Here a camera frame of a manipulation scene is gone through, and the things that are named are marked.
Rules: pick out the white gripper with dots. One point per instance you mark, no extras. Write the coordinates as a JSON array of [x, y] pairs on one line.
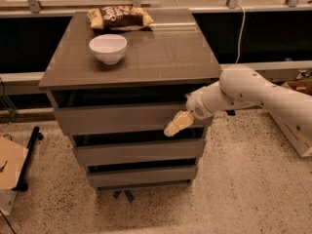
[[197, 104]]

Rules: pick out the grey top drawer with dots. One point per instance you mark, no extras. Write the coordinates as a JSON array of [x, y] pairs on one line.
[[93, 120]]

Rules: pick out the grey drawer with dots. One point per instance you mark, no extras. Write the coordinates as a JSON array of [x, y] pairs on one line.
[[93, 120], [137, 177], [139, 152]]

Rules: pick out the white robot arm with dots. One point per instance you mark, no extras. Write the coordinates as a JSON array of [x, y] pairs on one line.
[[240, 86]]

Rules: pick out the grey bottom drawer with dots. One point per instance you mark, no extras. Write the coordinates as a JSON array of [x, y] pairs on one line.
[[137, 177]]

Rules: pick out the grey middle drawer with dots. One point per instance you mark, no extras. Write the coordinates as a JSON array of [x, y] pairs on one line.
[[139, 152]]

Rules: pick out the grey drawer cabinet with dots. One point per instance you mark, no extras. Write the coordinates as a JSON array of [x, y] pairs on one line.
[[161, 65]]

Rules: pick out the white ceramic bowl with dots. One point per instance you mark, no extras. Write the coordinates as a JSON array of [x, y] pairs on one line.
[[108, 48]]

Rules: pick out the brown yellow snack bag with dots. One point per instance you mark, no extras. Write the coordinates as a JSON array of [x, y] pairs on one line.
[[122, 18]]

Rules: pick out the black stand leg left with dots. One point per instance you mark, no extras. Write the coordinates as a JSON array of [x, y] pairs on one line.
[[22, 185]]

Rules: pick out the cardboard box left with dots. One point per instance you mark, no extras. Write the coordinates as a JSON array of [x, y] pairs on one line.
[[12, 158]]

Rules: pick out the black floor bracket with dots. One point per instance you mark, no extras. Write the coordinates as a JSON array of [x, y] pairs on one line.
[[230, 112]]

